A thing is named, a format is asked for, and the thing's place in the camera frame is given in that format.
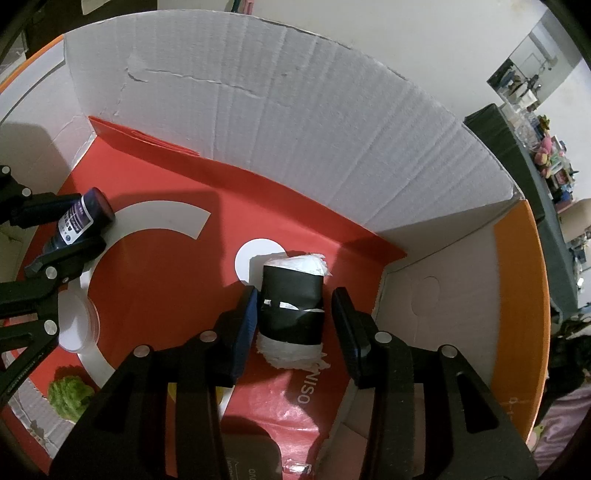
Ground pink bedding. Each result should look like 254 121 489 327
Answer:
530 387 591 464

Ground side table with green cloth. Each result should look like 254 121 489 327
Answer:
463 103 583 320

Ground clear plastic lid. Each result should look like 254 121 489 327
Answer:
57 288 101 354

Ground dark grey box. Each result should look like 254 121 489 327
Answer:
222 417 281 480

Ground black-wrapped white paper roll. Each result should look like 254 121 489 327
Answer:
250 251 332 370

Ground large green cloth piece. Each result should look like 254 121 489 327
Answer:
47 376 96 424

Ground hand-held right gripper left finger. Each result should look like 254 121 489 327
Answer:
48 285 259 480

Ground wall mirror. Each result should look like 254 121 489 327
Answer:
486 20 588 105

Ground dark blue bottle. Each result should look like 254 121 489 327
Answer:
41 186 116 256

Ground orange cardboard box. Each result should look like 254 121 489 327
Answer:
0 8 553 480

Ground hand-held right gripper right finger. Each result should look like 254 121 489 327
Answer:
331 286 540 480

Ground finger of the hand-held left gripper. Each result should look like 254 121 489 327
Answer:
0 236 108 416
0 165 85 228

